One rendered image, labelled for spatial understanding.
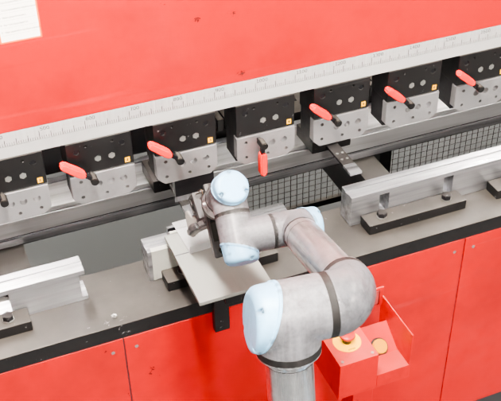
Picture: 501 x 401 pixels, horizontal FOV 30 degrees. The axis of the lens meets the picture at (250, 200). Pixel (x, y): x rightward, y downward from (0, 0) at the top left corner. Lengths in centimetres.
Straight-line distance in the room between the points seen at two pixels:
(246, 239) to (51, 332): 61
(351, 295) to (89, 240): 247
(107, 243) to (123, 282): 152
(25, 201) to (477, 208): 124
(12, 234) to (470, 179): 126
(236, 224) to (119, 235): 205
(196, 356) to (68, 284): 39
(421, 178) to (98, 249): 171
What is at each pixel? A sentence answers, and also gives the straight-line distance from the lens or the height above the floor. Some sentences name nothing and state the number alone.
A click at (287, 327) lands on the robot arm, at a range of 156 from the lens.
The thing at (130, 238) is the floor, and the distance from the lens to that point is 394.
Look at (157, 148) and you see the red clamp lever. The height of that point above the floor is 130.
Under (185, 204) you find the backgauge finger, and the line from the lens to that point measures 243.
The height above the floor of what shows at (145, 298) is 88.
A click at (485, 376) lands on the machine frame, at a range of 314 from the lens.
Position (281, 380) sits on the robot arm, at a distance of 165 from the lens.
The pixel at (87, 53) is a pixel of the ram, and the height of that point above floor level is 155.
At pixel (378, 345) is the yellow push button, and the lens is 244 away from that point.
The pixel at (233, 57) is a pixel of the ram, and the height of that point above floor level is 147.
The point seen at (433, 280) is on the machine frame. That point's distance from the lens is 268.
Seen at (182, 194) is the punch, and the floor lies 111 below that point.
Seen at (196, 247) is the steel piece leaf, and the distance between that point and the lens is 228.
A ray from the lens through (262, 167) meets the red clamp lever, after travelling 225.
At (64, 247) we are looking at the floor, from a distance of 394.
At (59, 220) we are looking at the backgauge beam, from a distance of 254.
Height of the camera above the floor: 248
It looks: 37 degrees down
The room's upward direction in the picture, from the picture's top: 1 degrees counter-clockwise
